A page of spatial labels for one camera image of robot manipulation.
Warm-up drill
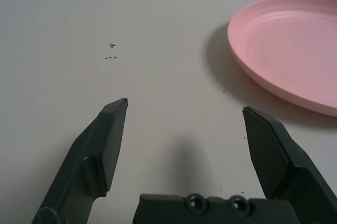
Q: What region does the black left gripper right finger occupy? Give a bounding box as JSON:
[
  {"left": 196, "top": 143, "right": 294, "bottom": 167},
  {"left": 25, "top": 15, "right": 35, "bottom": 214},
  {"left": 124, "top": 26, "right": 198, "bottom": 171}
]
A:
[{"left": 242, "top": 106, "right": 337, "bottom": 224}]

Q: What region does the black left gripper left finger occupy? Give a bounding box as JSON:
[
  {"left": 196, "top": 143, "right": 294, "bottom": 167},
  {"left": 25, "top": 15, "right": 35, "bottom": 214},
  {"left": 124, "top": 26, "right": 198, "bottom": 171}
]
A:
[{"left": 31, "top": 98, "right": 129, "bottom": 224}]

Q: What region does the pink plate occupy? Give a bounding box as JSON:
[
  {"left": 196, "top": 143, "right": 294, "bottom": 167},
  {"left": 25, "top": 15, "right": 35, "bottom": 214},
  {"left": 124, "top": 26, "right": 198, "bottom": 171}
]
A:
[{"left": 227, "top": 0, "right": 337, "bottom": 117}]

